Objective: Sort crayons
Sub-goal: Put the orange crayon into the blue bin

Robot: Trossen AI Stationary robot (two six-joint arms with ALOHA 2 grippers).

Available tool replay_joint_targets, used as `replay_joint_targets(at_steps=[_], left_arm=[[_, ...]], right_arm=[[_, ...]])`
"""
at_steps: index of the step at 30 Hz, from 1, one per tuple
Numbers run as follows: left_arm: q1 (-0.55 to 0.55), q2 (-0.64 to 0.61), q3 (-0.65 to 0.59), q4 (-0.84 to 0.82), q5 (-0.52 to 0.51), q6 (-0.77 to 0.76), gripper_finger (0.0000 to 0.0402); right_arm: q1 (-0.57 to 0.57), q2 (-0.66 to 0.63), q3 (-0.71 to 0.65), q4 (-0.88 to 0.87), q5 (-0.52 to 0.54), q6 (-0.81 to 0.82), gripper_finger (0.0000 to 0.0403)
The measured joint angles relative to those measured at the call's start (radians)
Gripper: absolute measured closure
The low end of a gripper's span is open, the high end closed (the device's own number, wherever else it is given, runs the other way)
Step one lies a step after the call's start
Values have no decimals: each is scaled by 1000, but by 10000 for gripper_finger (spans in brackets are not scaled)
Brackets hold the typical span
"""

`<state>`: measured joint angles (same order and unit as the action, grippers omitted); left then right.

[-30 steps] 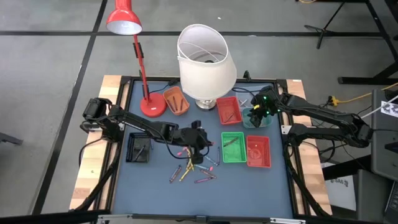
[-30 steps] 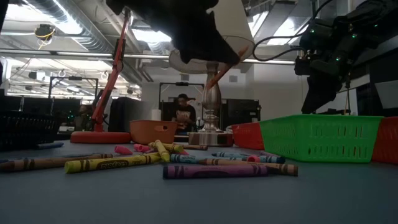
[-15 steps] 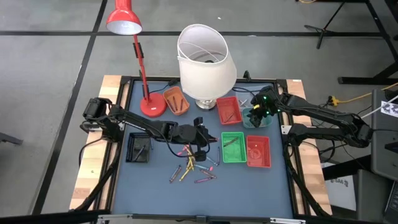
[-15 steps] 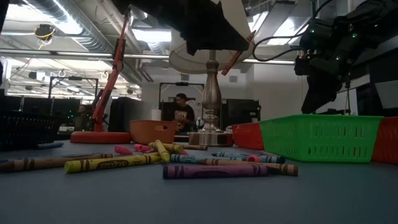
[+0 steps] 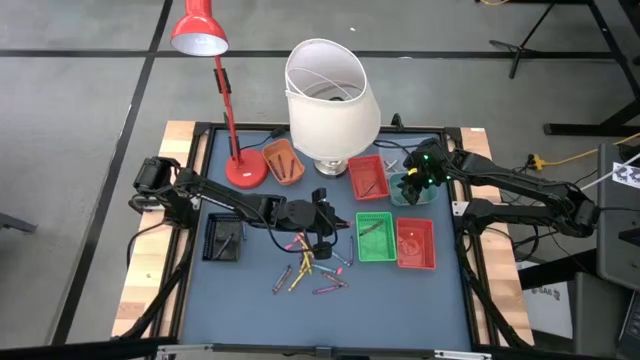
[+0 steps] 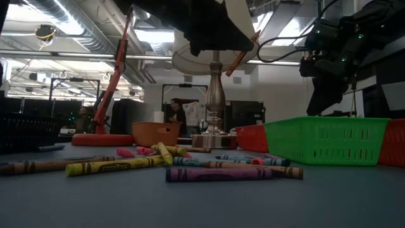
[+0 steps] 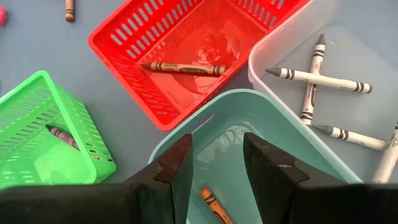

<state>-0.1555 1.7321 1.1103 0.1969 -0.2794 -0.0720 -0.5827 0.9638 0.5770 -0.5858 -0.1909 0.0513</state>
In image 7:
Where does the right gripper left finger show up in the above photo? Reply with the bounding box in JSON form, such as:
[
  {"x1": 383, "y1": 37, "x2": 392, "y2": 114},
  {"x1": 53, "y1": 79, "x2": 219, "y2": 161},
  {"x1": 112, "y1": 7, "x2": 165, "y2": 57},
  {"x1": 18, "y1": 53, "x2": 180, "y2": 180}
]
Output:
[{"x1": 0, "y1": 134, "x2": 194, "y2": 224}]

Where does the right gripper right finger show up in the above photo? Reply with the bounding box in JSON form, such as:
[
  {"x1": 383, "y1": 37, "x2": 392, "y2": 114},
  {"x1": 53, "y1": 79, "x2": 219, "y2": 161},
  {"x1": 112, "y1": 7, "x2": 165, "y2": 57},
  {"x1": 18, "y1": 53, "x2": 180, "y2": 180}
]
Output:
[{"x1": 243, "y1": 133, "x2": 398, "y2": 224}]

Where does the purple crayon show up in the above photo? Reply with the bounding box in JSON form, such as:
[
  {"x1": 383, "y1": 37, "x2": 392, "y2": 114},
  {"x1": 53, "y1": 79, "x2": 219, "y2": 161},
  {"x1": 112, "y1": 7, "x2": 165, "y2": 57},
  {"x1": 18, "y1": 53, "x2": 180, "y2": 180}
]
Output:
[{"x1": 45, "y1": 124, "x2": 80, "y2": 151}]

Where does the white crayon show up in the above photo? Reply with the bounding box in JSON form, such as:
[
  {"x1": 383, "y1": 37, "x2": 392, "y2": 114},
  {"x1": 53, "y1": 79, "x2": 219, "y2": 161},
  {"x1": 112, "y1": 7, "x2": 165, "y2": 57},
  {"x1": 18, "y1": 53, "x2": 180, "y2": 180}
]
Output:
[
  {"x1": 312, "y1": 124, "x2": 388, "y2": 152},
  {"x1": 300, "y1": 33, "x2": 326, "y2": 126},
  {"x1": 264, "y1": 67, "x2": 373, "y2": 95},
  {"x1": 371, "y1": 123, "x2": 398, "y2": 184}
]

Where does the orange crayon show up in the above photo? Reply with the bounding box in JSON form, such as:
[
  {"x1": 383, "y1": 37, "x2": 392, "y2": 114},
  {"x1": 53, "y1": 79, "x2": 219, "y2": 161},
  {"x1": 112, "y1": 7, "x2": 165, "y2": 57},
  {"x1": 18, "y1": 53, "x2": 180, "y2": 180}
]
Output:
[{"x1": 200, "y1": 187, "x2": 234, "y2": 224}]

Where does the brown crayon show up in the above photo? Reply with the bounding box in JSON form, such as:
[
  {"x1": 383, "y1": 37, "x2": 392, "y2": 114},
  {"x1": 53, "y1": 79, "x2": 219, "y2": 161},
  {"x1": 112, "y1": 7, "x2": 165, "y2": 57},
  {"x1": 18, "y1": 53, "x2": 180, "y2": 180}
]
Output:
[
  {"x1": 140, "y1": 61, "x2": 228, "y2": 77},
  {"x1": 64, "y1": 0, "x2": 76, "y2": 23}
]

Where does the green plastic basket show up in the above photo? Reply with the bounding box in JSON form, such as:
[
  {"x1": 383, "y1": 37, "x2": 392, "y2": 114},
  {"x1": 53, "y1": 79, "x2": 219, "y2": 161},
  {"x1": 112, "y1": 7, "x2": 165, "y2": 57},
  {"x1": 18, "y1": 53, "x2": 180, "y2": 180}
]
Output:
[{"x1": 0, "y1": 70, "x2": 118, "y2": 189}]

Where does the teal plastic bin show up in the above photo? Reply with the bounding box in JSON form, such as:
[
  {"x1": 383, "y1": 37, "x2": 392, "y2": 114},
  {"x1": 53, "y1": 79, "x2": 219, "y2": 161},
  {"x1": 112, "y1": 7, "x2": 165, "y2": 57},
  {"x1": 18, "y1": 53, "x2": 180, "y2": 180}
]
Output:
[{"x1": 148, "y1": 89, "x2": 363, "y2": 224}]

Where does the clear plastic bin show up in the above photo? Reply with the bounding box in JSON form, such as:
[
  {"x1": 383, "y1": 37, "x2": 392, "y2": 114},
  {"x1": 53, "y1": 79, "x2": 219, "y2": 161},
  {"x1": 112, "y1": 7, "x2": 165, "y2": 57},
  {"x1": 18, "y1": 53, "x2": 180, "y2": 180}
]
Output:
[{"x1": 248, "y1": 0, "x2": 398, "y2": 184}]

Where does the red plastic basket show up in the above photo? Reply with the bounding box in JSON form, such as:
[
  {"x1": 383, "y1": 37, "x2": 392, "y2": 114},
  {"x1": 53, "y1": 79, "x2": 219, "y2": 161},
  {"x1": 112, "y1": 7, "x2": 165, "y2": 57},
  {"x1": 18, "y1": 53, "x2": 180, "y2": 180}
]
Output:
[{"x1": 88, "y1": 0, "x2": 312, "y2": 131}]

